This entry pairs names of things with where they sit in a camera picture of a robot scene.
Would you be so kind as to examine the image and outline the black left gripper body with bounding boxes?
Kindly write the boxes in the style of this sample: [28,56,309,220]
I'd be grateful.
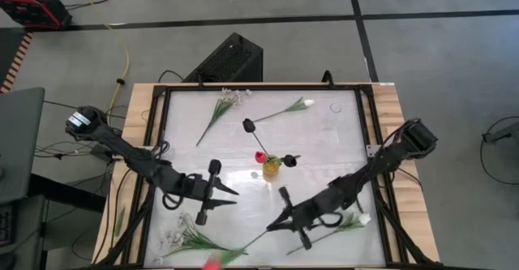
[182,159,222,226]

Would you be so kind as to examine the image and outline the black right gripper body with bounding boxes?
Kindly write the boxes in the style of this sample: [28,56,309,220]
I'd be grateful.
[278,186,337,251]

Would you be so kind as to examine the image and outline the white blossom spray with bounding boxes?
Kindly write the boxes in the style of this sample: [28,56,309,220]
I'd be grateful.
[195,87,254,148]
[152,212,244,265]

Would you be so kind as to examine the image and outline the white artificial tulip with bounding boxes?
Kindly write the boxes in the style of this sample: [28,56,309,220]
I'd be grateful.
[285,212,372,257]
[252,96,316,123]

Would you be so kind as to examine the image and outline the long-stemmed black flower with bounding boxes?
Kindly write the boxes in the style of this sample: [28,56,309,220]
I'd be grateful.
[242,118,271,158]

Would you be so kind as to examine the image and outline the yellow glass vase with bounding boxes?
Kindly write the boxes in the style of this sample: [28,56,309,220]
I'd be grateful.
[262,155,282,179]

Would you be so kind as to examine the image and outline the short-stemmed black flower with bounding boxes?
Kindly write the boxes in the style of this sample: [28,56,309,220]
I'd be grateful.
[277,153,302,169]

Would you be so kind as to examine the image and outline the loose green leaf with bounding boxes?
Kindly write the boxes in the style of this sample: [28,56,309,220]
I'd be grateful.
[114,206,127,238]

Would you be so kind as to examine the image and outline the black perforated computer case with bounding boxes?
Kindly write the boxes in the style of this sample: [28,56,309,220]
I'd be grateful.
[182,32,264,84]

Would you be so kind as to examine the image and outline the grey monitor back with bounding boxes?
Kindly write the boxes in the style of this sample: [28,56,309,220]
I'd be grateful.
[0,87,46,204]

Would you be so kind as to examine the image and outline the grey cabinet with keypad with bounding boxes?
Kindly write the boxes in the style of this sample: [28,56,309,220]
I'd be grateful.
[0,195,46,270]

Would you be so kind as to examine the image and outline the grey floor stand foot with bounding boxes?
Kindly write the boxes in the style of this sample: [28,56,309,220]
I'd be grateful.
[482,120,519,145]

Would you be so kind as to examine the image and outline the black orange striped floor mat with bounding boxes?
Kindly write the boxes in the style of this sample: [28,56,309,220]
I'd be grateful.
[0,32,34,95]

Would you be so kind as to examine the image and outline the red and black machine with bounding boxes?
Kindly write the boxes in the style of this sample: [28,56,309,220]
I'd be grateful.
[0,0,74,31]

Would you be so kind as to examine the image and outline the black aluminium table frame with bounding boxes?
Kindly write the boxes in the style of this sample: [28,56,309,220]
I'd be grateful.
[93,81,441,270]

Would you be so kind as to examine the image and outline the thin yellow floor cable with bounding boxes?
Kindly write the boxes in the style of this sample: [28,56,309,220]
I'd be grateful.
[71,0,131,111]

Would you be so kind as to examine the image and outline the black looped floor cable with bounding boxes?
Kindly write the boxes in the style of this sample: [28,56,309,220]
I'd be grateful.
[479,114,519,186]

